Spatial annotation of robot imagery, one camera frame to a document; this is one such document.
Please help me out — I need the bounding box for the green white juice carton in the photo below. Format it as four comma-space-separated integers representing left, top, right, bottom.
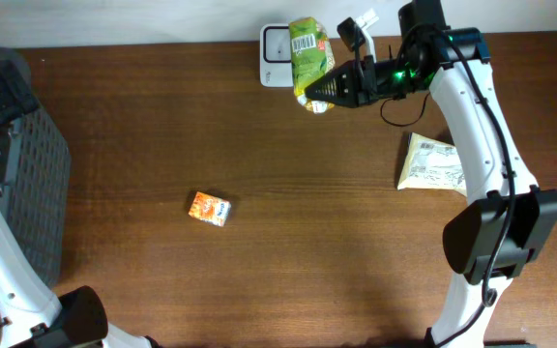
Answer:
288, 17, 336, 114

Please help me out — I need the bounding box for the yellow white snack bag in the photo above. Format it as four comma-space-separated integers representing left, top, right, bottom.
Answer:
396, 132, 467, 196

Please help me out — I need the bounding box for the small orange tissue pack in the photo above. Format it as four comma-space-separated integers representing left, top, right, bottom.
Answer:
188, 191, 231, 227

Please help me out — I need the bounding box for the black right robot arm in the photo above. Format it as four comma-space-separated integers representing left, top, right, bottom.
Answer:
305, 1, 557, 347

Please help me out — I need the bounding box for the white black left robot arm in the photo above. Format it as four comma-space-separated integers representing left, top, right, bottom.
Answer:
0, 50, 156, 348

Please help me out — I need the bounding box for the white barcode scanner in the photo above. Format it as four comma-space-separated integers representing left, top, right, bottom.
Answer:
259, 23, 293, 88

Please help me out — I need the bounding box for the dark grey plastic basket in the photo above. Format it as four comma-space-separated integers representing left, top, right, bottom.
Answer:
0, 46, 73, 289

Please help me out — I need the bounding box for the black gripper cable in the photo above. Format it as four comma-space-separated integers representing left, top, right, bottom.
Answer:
353, 21, 519, 348

